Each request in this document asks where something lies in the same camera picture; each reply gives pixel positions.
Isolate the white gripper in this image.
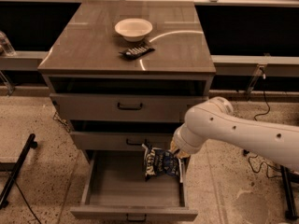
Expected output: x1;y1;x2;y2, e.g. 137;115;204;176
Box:
169;124;205;159

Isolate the blue chip bag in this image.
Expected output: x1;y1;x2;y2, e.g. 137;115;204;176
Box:
142;144;182;181

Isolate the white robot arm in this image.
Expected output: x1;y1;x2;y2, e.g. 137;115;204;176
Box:
173;97;299;171

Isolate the top drawer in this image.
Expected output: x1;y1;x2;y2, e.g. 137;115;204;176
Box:
50;93;207;122

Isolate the open bottom drawer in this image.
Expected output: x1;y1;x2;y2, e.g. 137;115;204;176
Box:
71;151;198;222

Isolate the grey drawer cabinet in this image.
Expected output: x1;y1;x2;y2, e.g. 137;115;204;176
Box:
36;0;217;161

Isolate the middle drawer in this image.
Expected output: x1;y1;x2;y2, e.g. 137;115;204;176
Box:
71;132;172;151

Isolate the black stand leg right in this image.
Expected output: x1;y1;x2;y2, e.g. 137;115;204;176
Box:
280;166;299;220

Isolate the black stand leg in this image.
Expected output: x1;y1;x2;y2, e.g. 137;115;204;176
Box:
280;166;299;220
0;133;37;209

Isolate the white bowl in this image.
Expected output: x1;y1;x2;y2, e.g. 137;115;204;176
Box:
115;19;152;42

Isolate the black stand leg left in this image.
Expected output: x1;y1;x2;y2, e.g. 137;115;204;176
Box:
0;133;37;209

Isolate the clear plastic bottle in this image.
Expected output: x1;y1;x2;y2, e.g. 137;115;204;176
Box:
0;31;16;56

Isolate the black power adapter cable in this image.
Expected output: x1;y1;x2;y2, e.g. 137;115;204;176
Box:
242;87;284;179

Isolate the black floor cable left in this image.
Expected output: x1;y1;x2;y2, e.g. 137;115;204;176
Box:
6;171;42;224

